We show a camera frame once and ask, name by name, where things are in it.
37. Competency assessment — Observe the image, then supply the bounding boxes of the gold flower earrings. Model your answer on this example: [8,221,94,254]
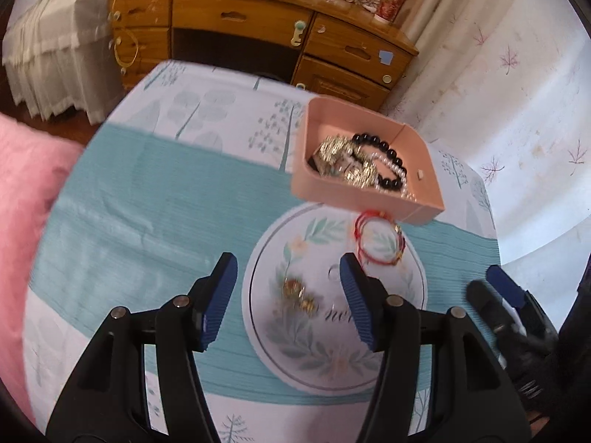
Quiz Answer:
[281,278,318,316]

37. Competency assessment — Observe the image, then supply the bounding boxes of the white pearl bracelet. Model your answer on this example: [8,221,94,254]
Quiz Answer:
[368,149,417,202]

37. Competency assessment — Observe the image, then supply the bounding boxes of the red string bracelet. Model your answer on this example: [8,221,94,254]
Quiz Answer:
[352,209,408,267]

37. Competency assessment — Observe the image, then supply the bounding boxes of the black bead bracelet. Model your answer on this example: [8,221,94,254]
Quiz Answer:
[351,132,410,192]

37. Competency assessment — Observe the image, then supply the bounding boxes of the tree print tablecloth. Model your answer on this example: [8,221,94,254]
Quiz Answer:
[22,58,502,443]

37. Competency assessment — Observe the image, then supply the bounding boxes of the pink paper tray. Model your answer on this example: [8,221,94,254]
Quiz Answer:
[291,96,445,224]

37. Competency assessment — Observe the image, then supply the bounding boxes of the white floral curtain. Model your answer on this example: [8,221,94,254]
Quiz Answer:
[382,0,591,264]

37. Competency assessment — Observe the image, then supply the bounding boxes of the pink quilt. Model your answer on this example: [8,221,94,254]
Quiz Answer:
[0,114,84,420]

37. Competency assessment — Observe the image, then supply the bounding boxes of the red patterned cup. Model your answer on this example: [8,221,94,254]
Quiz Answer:
[374,0,406,24]

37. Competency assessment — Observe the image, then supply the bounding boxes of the white lace cover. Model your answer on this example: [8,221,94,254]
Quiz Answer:
[2,0,123,124]

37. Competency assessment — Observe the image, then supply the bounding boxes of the wooden desk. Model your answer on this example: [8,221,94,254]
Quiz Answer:
[108,0,418,110]

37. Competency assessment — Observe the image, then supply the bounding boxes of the yellow cable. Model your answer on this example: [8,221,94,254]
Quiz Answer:
[108,0,139,75]

